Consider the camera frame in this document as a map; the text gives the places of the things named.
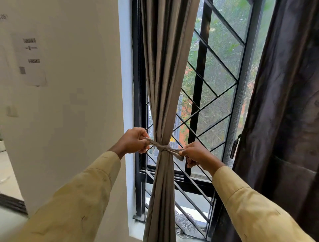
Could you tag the black metal window grille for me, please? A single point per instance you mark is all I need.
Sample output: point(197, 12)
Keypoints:
point(211, 82)

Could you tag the person's left hand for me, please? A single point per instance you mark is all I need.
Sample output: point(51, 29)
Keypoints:
point(130, 142)

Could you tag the black window frame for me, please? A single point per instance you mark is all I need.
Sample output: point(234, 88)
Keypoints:
point(137, 99)

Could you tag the person's left fingers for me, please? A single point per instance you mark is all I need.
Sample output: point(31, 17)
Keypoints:
point(144, 145)

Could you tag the white paper wall notice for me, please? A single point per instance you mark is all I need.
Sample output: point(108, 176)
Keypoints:
point(31, 59)

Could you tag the person's left forearm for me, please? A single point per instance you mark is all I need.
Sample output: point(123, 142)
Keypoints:
point(79, 199)

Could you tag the person's right fingers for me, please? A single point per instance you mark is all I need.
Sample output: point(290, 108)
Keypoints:
point(187, 152)

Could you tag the white wall switch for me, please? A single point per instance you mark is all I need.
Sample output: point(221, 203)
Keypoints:
point(12, 111)

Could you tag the person's right forearm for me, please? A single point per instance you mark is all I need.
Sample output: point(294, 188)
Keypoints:
point(251, 212)

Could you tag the grey fabric curtain tieback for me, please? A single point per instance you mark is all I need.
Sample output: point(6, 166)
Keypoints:
point(163, 147)

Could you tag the dark brown curtain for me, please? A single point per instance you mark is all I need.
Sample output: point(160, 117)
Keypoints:
point(284, 112)

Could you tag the grey taupe curtain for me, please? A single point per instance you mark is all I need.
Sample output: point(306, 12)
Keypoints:
point(165, 74)

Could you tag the black floor mat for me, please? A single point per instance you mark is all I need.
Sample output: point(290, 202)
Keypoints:
point(13, 203)

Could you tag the person's right hand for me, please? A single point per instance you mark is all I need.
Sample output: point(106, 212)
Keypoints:
point(200, 155)

